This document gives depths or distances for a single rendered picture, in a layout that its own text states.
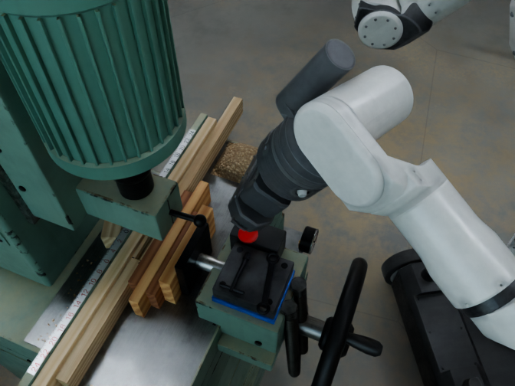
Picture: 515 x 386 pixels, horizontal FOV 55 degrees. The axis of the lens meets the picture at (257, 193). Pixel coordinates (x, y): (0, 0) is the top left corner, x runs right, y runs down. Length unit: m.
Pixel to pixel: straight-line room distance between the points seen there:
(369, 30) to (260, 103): 1.53
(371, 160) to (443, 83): 2.27
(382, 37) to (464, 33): 2.13
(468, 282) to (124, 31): 0.38
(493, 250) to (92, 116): 0.40
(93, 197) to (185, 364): 0.29
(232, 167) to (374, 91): 0.51
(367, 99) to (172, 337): 0.50
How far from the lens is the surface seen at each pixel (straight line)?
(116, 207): 0.75
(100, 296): 0.81
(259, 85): 2.51
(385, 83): 0.50
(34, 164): 0.70
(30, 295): 1.03
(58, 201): 0.76
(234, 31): 2.87
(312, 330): 0.89
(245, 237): 0.74
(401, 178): 0.45
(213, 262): 0.79
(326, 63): 0.48
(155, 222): 0.73
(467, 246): 0.48
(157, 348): 0.81
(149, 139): 0.57
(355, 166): 0.44
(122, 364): 0.81
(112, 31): 0.48
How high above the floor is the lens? 1.65
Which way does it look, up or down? 53 degrees down
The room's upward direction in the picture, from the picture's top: straight up
